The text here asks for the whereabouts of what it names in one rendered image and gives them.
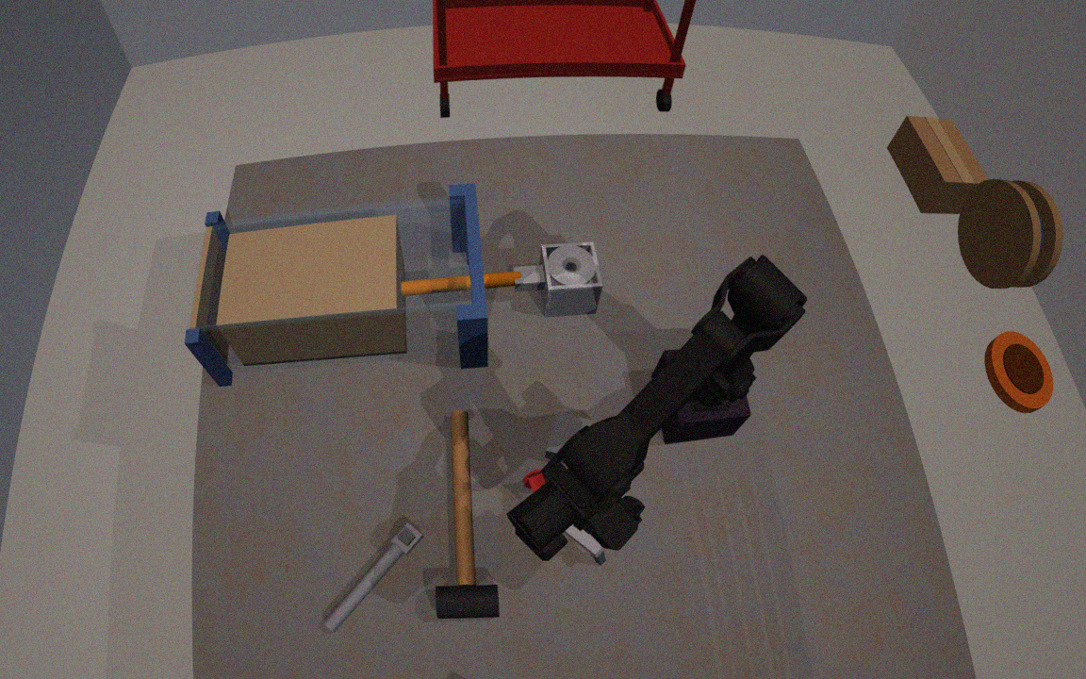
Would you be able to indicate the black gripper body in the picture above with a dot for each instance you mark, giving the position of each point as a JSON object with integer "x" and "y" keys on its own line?
{"x": 559, "y": 542}

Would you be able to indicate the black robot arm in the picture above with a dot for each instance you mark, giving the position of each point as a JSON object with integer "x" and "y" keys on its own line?
{"x": 713, "y": 369}

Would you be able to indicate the wooden-handled black mallet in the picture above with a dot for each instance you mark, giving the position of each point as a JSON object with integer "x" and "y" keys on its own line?
{"x": 466, "y": 600}

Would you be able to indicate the grey metal rod with square end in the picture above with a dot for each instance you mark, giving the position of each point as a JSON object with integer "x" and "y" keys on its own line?
{"x": 403, "y": 543}

